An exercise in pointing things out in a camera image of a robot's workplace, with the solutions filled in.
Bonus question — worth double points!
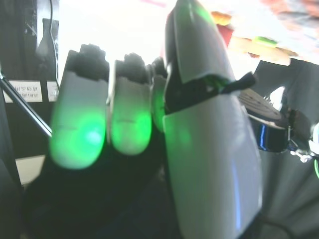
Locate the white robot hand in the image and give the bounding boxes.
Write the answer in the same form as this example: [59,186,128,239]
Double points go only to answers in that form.
[22,0,264,239]

